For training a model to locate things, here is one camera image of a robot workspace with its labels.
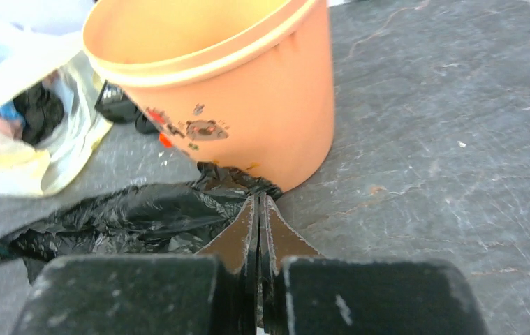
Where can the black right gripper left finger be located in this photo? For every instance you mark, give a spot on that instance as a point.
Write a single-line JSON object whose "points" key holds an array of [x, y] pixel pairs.
{"points": [[211, 292]]}

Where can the black trash bag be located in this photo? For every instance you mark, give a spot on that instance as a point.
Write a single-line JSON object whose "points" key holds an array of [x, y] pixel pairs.
{"points": [[176, 218]]}

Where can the translucent yellowish plastic bag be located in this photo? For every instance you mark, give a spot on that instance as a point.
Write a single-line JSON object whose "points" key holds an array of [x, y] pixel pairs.
{"points": [[49, 127]]}

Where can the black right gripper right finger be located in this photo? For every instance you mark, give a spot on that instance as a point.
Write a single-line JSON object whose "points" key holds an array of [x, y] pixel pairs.
{"points": [[307, 293]]}

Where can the orange capybara trash bin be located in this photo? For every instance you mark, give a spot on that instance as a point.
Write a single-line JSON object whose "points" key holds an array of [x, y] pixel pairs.
{"points": [[245, 84]]}

